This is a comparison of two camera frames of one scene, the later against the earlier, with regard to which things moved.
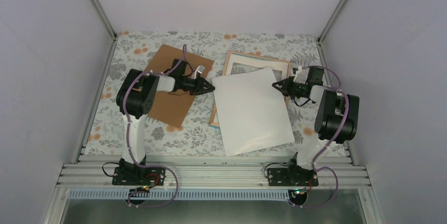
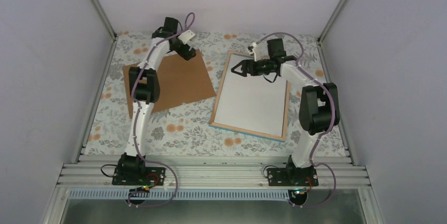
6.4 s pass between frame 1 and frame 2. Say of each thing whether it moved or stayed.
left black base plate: stayed
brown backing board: moved
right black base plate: stayed
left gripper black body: moved
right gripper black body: moved
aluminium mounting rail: stayed
